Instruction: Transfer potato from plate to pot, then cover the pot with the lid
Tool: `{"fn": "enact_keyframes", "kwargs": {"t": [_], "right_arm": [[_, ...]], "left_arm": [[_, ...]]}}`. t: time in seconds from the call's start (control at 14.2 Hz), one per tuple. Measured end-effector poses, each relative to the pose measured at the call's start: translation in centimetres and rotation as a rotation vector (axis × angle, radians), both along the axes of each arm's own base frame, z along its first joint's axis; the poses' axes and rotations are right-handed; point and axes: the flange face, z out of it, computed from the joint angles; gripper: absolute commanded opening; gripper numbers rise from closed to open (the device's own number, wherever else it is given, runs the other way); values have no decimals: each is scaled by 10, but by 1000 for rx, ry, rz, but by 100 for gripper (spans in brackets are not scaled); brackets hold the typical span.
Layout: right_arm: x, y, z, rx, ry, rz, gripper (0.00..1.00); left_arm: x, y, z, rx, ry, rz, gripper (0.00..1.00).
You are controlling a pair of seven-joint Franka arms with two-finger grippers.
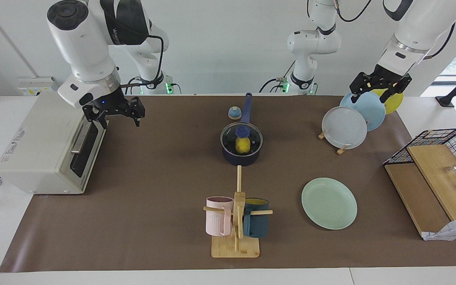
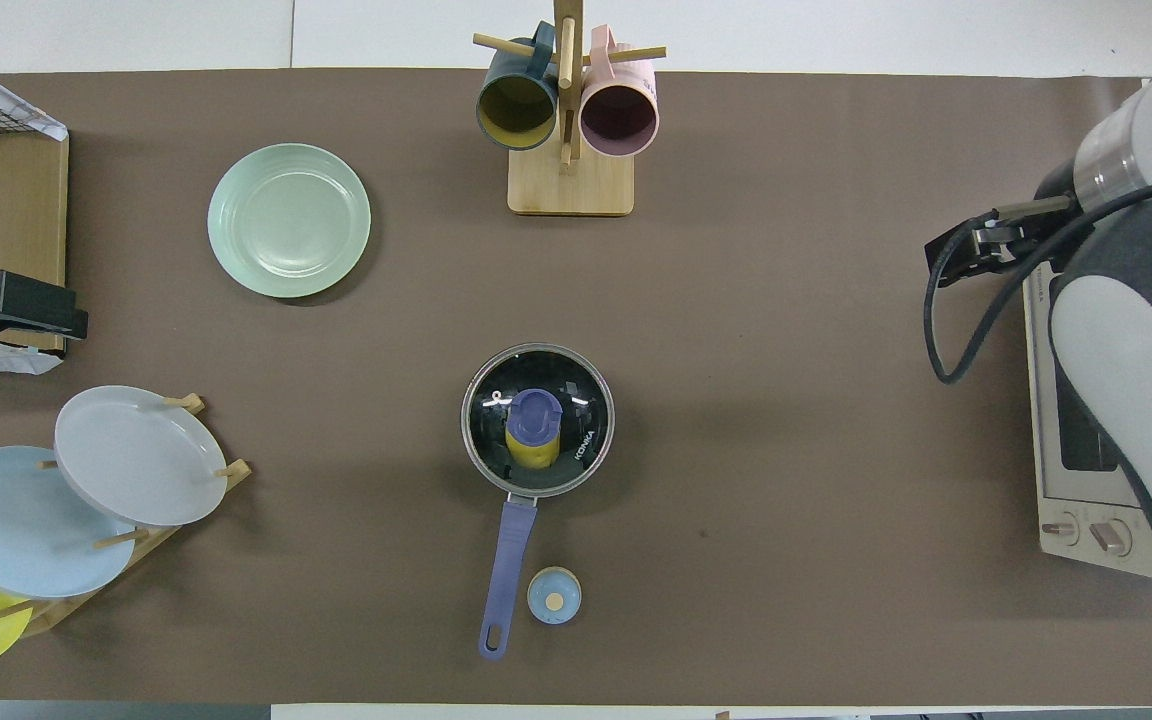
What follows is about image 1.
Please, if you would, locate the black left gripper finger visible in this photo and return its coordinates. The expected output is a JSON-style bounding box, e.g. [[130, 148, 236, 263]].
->
[[382, 78, 413, 104], [350, 79, 367, 104]]

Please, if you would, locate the glass lid blue knob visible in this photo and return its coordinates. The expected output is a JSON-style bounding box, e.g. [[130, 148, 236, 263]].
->
[[220, 122, 264, 156]]

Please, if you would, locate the yellow potato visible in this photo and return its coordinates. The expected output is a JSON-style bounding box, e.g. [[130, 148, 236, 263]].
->
[[235, 137, 251, 154]]

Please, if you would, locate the yellow plate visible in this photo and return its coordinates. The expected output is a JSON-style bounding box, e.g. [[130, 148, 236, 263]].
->
[[372, 89, 404, 115]]

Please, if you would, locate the light blue plate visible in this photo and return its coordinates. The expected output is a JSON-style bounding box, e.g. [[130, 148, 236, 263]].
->
[[340, 92, 386, 132]]

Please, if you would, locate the grey plate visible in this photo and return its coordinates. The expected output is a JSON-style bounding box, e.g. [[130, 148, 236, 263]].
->
[[322, 106, 368, 150]]

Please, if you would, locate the wooden plate rack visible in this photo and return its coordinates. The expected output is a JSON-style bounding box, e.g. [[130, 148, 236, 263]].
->
[[317, 129, 351, 155]]

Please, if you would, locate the light green plate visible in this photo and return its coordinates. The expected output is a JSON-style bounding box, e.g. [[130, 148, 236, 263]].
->
[[301, 177, 358, 230]]

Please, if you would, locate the beige toaster oven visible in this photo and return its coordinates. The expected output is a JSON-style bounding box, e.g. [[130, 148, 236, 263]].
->
[[0, 92, 110, 195]]

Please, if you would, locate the brown table mat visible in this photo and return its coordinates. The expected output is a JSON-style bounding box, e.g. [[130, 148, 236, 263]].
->
[[0, 95, 456, 273]]

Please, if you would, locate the wooden shelf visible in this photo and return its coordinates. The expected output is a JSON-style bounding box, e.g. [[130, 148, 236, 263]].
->
[[384, 144, 456, 238]]

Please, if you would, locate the pink mug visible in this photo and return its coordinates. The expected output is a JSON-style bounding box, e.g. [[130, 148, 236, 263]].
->
[[206, 196, 234, 237]]

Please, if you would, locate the dark blue mug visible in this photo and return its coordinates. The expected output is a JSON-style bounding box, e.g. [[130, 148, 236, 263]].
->
[[243, 198, 270, 238]]

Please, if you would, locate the wooden mug tree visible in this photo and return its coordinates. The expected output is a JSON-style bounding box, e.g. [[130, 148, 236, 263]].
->
[[203, 165, 273, 258]]

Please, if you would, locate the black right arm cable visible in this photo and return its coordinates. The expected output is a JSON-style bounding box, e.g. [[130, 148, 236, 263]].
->
[[115, 34, 166, 89]]

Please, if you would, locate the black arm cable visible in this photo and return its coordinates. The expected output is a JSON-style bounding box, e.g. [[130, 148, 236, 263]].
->
[[115, 34, 166, 89], [333, 0, 456, 60]]

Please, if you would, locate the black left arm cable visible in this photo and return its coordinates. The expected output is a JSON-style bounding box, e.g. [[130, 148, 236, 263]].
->
[[333, 0, 456, 60]]

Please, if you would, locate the white wall socket box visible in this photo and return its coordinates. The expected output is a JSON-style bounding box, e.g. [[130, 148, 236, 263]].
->
[[17, 76, 59, 97]]

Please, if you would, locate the black base cable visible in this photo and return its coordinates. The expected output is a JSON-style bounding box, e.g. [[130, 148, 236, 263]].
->
[[260, 59, 293, 94]]

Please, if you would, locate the black pot purple handle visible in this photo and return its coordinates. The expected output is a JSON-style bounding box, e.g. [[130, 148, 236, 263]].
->
[[220, 93, 264, 166]]

